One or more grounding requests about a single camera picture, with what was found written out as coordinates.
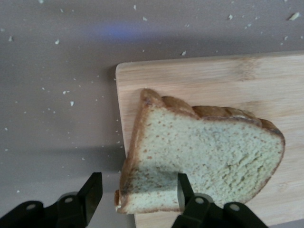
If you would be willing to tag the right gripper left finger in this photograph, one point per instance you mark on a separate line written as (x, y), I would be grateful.
(80, 206)

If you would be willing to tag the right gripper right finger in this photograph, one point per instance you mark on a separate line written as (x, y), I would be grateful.
(202, 213)

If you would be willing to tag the brown bread slice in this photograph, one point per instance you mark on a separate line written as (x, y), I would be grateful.
(202, 154)

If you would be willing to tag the bamboo cutting board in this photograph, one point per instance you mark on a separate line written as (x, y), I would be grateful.
(237, 83)

